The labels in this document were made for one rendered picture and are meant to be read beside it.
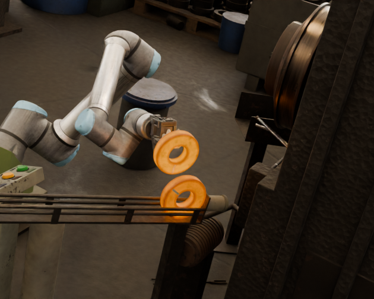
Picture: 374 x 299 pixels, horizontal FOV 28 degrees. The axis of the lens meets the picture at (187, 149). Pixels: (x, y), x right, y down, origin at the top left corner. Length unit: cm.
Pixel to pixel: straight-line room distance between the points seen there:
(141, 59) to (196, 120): 167
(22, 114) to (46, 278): 90
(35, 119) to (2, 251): 81
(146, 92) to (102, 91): 111
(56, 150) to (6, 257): 75
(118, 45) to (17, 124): 61
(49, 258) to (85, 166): 137
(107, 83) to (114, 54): 18
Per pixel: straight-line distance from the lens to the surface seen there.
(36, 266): 270
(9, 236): 275
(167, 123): 255
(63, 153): 340
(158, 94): 390
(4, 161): 323
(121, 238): 347
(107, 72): 290
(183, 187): 244
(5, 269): 283
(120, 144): 271
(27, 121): 335
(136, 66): 315
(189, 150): 250
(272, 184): 235
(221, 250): 354
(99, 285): 317
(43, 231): 261
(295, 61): 247
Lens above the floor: 196
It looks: 27 degrees down
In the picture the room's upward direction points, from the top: 13 degrees clockwise
